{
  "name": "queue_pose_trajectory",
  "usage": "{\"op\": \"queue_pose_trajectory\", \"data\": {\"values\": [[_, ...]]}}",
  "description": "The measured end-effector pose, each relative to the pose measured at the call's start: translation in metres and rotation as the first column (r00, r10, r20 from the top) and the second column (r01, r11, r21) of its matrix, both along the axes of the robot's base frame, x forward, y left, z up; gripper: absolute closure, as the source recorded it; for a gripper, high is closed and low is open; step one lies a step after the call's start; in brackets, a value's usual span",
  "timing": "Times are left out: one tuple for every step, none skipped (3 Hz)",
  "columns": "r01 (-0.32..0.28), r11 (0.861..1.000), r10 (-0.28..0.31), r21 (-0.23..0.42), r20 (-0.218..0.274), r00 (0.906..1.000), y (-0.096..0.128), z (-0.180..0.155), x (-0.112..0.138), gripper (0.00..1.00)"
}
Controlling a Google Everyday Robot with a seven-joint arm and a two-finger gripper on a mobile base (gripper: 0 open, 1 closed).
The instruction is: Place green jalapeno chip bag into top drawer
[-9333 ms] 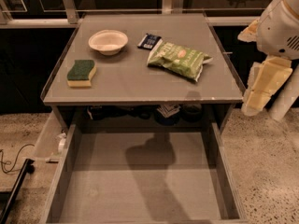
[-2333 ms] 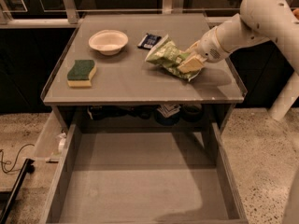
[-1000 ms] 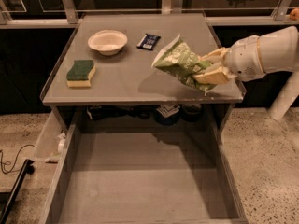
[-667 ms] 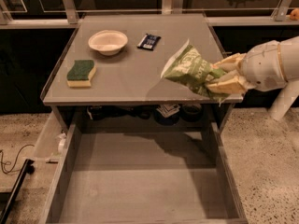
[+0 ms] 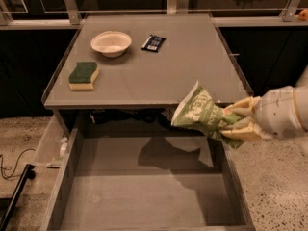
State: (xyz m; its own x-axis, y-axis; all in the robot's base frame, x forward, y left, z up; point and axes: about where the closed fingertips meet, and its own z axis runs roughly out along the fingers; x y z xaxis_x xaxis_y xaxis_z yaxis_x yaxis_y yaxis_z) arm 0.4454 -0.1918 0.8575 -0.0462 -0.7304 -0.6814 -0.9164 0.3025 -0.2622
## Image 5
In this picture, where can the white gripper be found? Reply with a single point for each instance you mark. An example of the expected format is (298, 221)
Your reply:
(277, 113)

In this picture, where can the dark clutter under tabletop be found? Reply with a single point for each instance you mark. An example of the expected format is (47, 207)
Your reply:
(162, 115)

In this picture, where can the metal window frame rail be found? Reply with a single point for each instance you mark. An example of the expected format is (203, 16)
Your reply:
(38, 14)

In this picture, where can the green and yellow sponge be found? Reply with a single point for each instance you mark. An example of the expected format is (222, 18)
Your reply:
(83, 76)

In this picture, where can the grey cabinet with drawer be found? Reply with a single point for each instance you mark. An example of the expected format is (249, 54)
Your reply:
(192, 52)

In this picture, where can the white paper bowl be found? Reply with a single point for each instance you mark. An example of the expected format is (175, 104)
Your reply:
(111, 44)

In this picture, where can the black metal bar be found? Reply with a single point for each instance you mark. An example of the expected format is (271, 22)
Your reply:
(7, 204)

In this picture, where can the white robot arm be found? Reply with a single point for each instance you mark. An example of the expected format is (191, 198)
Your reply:
(301, 103)

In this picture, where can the orange fruit on ledge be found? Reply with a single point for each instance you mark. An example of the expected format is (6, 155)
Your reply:
(303, 14)

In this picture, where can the green jalapeno chip bag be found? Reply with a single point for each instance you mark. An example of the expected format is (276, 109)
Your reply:
(198, 111)

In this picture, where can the open grey top drawer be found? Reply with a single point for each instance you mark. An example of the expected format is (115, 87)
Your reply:
(146, 181)

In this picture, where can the dark blue snack packet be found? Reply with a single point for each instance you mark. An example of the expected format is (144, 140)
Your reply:
(153, 43)

